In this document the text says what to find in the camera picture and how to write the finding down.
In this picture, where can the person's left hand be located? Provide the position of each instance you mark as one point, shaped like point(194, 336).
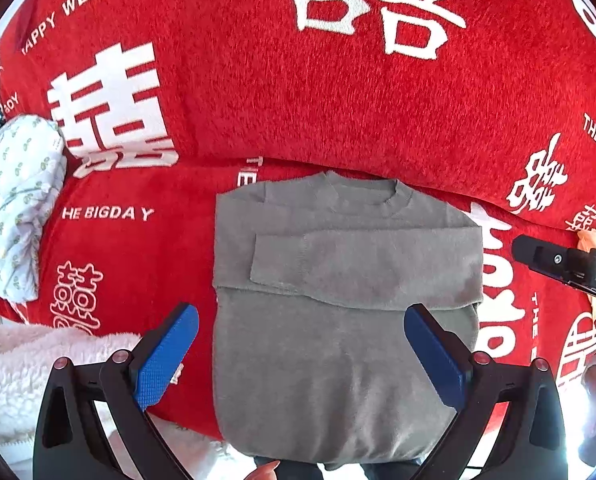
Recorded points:
point(265, 472)

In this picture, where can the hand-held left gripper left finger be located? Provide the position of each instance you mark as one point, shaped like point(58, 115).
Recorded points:
point(167, 355)

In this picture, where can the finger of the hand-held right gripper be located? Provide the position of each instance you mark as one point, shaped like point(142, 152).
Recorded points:
point(538, 255)

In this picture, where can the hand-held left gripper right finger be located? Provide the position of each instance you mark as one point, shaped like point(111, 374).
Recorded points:
point(438, 355)

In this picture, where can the grey knitted sweater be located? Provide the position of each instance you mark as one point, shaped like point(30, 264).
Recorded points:
point(338, 360)

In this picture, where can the white patterned folded cloth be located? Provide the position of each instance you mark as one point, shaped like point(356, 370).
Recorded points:
point(17, 200)

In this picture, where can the red printed blanket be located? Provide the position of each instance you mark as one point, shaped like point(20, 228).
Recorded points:
point(278, 110)

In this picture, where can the person's right leg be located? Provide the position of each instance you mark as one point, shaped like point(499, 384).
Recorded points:
point(388, 472)

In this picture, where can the white fluffy blanket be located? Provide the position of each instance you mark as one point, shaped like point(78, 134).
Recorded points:
point(7, 375)

